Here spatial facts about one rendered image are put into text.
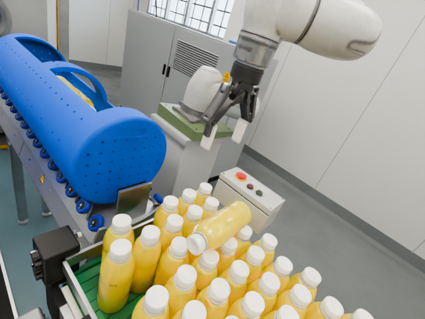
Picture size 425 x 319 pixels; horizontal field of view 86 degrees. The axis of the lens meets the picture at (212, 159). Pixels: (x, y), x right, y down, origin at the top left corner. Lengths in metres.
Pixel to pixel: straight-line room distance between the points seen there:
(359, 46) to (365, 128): 2.51
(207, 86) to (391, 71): 2.26
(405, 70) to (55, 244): 3.03
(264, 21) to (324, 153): 2.77
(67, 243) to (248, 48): 0.57
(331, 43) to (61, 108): 0.67
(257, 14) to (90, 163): 0.50
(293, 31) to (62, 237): 0.65
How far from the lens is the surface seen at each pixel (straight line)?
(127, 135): 0.64
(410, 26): 3.14
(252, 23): 0.54
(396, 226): 3.29
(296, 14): 0.54
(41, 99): 0.84
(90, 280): 0.67
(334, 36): 0.57
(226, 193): 0.75
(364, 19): 0.60
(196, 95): 1.20
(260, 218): 0.71
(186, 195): 0.64
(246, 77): 0.54
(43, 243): 0.61
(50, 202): 0.92
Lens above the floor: 1.47
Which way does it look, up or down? 27 degrees down
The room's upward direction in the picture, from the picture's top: 19 degrees clockwise
